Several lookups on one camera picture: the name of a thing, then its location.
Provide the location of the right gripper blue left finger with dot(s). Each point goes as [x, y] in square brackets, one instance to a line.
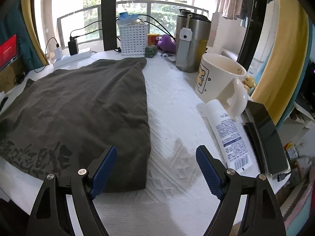
[100, 169]

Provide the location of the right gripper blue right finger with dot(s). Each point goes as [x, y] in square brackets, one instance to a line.
[213, 171]

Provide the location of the dark olive t-shirt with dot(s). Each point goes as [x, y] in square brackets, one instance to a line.
[63, 121]

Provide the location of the white cream tube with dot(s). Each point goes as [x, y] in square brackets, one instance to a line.
[231, 142]

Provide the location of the black smartphone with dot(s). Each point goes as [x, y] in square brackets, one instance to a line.
[265, 141]

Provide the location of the cream cartoon mug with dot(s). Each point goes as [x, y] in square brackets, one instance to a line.
[221, 78]

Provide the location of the yellow curtain right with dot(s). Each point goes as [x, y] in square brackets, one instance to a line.
[283, 73]

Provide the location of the yellow curtain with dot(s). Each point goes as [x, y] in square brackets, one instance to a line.
[27, 16]
[283, 73]

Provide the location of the white power strip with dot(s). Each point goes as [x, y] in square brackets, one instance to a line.
[66, 59]

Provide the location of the white charger plug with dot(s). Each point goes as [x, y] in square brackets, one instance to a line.
[58, 52]

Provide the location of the black charger brick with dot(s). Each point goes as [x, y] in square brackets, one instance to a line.
[73, 45]

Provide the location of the brown cardboard box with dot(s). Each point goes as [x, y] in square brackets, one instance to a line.
[9, 74]

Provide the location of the white perforated basket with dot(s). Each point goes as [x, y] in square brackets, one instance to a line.
[133, 38]

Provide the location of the purple plush toy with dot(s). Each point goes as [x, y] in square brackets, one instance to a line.
[166, 44]

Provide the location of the yellow red can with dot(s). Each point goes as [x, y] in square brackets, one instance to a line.
[152, 39]

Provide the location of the stainless steel thermos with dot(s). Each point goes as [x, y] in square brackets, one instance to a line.
[192, 35]

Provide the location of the red screen tablet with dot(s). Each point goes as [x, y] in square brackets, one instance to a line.
[9, 51]

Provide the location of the teal curtain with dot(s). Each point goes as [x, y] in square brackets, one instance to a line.
[14, 24]

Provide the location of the yellow curtain left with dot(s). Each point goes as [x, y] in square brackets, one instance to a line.
[27, 16]

